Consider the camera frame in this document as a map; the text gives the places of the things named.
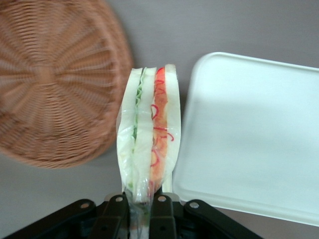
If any triangle sandwich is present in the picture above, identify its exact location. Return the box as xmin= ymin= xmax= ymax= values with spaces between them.
xmin=116 ymin=64 xmax=181 ymax=239

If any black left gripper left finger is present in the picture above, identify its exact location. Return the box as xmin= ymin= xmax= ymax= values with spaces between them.
xmin=0 ymin=193 xmax=131 ymax=239

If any cream plastic tray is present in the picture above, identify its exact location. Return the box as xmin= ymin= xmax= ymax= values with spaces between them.
xmin=171 ymin=51 xmax=319 ymax=228

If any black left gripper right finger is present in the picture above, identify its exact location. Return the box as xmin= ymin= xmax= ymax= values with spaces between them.
xmin=149 ymin=192 xmax=264 ymax=239

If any brown round wicker basket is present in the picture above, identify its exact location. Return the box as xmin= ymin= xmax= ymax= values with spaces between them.
xmin=0 ymin=0 xmax=134 ymax=170

